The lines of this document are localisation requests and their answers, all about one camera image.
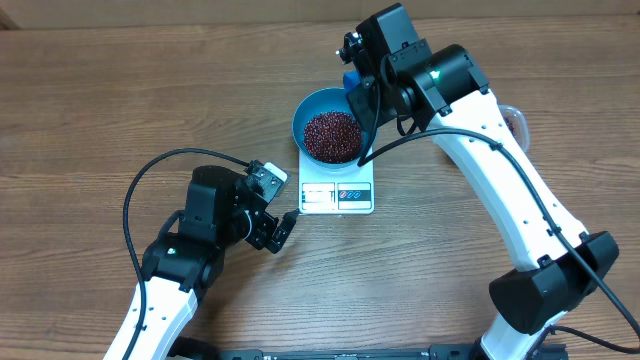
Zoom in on blue plastic measuring scoop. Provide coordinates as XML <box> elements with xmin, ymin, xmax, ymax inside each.
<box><xmin>342</xmin><ymin>71</ymin><xmax>361</xmax><ymax>93</ymax></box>

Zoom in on red adzuki beans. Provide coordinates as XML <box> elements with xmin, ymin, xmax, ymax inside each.
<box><xmin>303</xmin><ymin>111</ymin><xmax>505</xmax><ymax>166</ymax></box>

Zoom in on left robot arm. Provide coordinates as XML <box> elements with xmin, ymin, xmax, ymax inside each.
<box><xmin>105</xmin><ymin>161</ymin><xmax>298</xmax><ymax>359</ymax></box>

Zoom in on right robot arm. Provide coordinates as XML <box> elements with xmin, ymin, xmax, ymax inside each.
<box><xmin>338</xmin><ymin>4</ymin><xmax>619</xmax><ymax>359</ymax></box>

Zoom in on teal metal bowl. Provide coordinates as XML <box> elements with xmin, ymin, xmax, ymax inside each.
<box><xmin>292</xmin><ymin>88</ymin><xmax>369</xmax><ymax>158</ymax></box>

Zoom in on white digital kitchen scale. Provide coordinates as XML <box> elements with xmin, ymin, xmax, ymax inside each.
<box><xmin>298</xmin><ymin>150</ymin><xmax>375</xmax><ymax>215</ymax></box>

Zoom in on clear plastic food container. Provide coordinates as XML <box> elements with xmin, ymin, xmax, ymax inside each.
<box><xmin>499</xmin><ymin>104</ymin><xmax>530</xmax><ymax>152</ymax></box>

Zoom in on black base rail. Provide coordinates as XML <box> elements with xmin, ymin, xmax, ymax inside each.
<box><xmin>169</xmin><ymin>337</ymin><xmax>569</xmax><ymax>360</ymax></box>

